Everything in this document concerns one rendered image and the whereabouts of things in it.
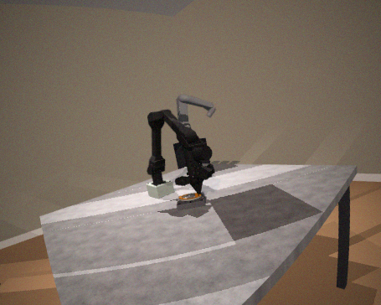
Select orange round plate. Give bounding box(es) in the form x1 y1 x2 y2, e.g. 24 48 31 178
179 193 202 201

